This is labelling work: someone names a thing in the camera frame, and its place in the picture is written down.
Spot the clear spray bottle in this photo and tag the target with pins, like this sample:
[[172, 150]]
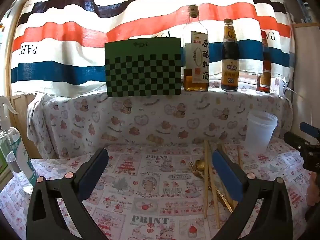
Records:
[[15, 155]]

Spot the translucent plastic cup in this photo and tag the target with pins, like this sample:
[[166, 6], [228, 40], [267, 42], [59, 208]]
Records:
[[260, 135]]

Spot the dark soy sauce bottle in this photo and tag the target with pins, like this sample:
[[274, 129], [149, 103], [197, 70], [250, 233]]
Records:
[[230, 55]]

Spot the clear cooking wine bottle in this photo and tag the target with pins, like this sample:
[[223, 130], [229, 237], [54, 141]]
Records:
[[200, 60]]

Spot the wooden chopstick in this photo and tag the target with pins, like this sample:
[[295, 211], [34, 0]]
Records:
[[240, 157], [215, 205], [222, 147]]

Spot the striped curtain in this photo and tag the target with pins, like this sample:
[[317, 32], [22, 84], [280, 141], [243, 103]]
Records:
[[75, 55]]

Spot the gold fork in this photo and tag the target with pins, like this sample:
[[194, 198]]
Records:
[[193, 168]]

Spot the printed tablecloth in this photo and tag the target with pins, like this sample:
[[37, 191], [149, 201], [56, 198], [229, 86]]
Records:
[[155, 175]]

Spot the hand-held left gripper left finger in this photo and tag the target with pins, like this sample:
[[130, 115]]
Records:
[[93, 172]]

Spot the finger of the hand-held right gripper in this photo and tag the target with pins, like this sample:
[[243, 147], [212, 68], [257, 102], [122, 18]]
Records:
[[297, 142], [308, 128]]

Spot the red-capped sauce bottle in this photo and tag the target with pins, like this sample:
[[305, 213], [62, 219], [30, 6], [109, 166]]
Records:
[[265, 80]]

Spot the gold spoon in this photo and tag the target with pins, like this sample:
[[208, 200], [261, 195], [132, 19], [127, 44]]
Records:
[[200, 165]]

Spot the green checkered box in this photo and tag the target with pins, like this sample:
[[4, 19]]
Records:
[[142, 75]]

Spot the curved wooden rod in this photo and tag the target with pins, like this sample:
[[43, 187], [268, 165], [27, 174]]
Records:
[[9, 80]]

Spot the white power adapter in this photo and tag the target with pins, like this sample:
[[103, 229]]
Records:
[[282, 86]]

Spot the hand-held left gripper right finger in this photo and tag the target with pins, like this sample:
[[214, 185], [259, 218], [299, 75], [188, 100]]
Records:
[[226, 177]]

